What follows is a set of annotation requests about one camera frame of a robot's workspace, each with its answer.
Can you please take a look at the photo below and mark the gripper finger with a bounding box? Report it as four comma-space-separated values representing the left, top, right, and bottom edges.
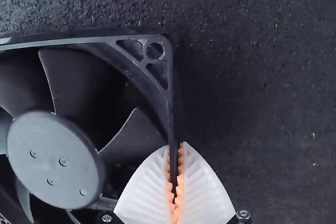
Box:
97, 144, 175, 224
173, 141, 252, 224

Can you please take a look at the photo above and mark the black square fan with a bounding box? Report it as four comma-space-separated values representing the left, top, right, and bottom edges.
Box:
0, 27, 182, 224

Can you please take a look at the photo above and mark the black mat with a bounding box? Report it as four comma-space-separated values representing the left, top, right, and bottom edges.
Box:
0, 0, 336, 224

